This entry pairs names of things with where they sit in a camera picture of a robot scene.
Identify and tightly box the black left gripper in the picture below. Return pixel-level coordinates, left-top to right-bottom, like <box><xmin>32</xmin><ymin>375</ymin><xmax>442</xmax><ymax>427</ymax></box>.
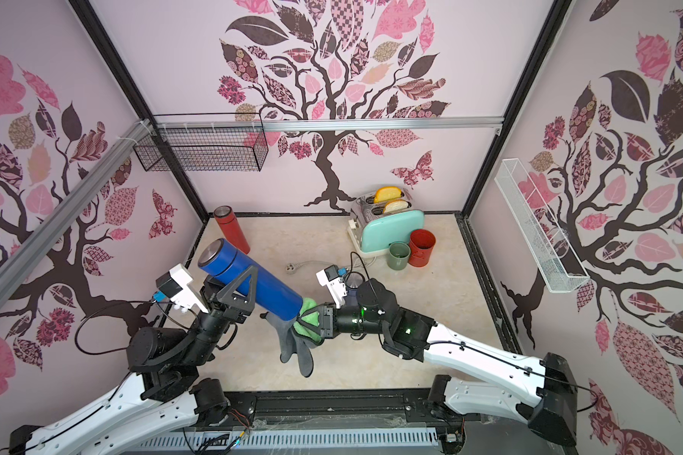
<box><xmin>179</xmin><ymin>254</ymin><xmax>256</xmax><ymax>365</ymax></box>

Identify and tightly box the green and grey cloth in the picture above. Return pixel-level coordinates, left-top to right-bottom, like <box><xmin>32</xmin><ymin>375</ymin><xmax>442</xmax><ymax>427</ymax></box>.
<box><xmin>265</xmin><ymin>298</ymin><xmax>323</xmax><ymax>377</ymax></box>

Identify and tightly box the red thermos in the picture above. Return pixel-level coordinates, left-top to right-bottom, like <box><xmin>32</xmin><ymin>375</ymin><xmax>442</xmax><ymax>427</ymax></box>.
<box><xmin>212</xmin><ymin>206</ymin><xmax>250</xmax><ymax>254</ymax></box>

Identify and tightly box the dark blue thermos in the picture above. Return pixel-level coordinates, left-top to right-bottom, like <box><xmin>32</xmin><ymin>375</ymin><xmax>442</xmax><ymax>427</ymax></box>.
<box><xmin>343</xmin><ymin>271</ymin><xmax>366</xmax><ymax>301</ymax></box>

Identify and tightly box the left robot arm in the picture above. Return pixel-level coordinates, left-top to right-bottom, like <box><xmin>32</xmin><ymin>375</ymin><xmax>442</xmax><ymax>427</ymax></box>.
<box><xmin>7</xmin><ymin>265</ymin><xmax>258</xmax><ymax>454</ymax></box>

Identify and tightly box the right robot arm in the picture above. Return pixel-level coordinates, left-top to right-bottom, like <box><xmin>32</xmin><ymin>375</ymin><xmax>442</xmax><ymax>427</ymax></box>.
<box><xmin>298</xmin><ymin>279</ymin><xmax>579</xmax><ymax>447</ymax></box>

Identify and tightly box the green cup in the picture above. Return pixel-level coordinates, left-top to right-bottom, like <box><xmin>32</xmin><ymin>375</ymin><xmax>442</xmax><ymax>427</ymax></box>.
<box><xmin>386</xmin><ymin>242</ymin><xmax>411</xmax><ymax>271</ymax></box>

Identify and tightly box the mint green toaster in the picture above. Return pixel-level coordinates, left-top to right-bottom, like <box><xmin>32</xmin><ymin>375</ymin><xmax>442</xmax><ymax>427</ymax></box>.
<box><xmin>347</xmin><ymin>188</ymin><xmax>425</xmax><ymax>258</ymax></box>

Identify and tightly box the red cup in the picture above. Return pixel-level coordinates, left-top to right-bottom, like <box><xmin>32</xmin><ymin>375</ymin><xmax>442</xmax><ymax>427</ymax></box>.
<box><xmin>408</xmin><ymin>229</ymin><xmax>436</xmax><ymax>267</ymax></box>

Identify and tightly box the pale bread slice front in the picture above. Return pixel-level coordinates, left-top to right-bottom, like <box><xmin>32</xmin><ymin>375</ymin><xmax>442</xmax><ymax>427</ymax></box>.
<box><xmin>382</xmin><ymin>199</ymin><xmax>411</xmax><ymax>214</ymax></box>

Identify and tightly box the yellow bread slice back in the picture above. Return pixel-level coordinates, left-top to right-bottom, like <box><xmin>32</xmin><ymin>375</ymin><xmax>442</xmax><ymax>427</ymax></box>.
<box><xmin>373</xmin><ymin>186</ymin><xmax>403</xmax><ymax>204</ymax></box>

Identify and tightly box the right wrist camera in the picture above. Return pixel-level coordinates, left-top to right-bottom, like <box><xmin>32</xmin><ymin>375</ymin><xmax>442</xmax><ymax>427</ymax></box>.
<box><xmin>316</xmin><ymin>265</ymin><xmax>347</xmax><ymax>309</ymax></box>

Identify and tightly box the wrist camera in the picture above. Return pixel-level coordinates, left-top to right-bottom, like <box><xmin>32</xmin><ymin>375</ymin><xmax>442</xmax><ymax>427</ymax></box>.
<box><xmin>316</xmin><ymin>265</ymin><xmax>347</xmax><ymax>309</ymax></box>
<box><xmin>156</xmin><ymin>265</ymin><xmax>210</xmax><ymax>314</ymax></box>

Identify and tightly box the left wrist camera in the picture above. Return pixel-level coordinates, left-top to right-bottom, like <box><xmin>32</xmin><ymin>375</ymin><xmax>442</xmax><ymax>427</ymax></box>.
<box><xmin>156</xmin><ymin>265</ymin><xmax>210</xmax><ymax>314</ymax></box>

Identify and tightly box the white toaster power cord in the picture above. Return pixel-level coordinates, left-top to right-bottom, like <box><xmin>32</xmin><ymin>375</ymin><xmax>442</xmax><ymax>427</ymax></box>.
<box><xmin>285</xmin><ymin>260</ymin><xmax>348</xmax><ymax>274</ymax></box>

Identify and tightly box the white slotted cable duct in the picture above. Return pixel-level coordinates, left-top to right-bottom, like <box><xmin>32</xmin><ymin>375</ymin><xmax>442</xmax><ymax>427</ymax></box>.
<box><xmin>128</xmin><ymin>428</ymin><xmax>439</xmax><ymax>454</ymax></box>

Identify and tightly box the black wire basket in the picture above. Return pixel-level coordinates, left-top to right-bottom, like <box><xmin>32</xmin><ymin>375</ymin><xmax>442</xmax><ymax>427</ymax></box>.
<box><xmin>133</xmin><ymin>111</ymin><xmax>269</xmax><ymax>172</ymax></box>

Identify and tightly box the white wire basket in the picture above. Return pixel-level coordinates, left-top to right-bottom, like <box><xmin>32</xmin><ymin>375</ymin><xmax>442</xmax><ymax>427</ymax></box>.
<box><xmin>494</xmin><ymin>158</ymin><xmax>590</xmax><ymax>294</ymax></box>

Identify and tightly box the aluminium rail left wall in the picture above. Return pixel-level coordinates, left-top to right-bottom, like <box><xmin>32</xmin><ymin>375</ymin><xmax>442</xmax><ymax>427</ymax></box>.
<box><xmin>0</xmin><ymin>119</ymin><xmax>149</xmax><ymax>308</ymax></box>

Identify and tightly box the aluminium rail wall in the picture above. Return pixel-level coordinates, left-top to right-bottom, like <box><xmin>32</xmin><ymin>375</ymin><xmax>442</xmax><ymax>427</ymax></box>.
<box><xmin>0</xmin><ymin>119</ymin><xmax>149</xmax><ymax>308</ymax></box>
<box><xmin>157</xmin><ymin>116</ymin><xmax>504</xmax><ymax>132</ymax></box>

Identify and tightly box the aluminium rail back wall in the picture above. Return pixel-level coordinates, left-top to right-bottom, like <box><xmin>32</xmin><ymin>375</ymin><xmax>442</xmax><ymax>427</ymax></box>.
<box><xmin>157</xmin><ymin>116</ymin><xmax>504</xmax><ymax>132</ymax></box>

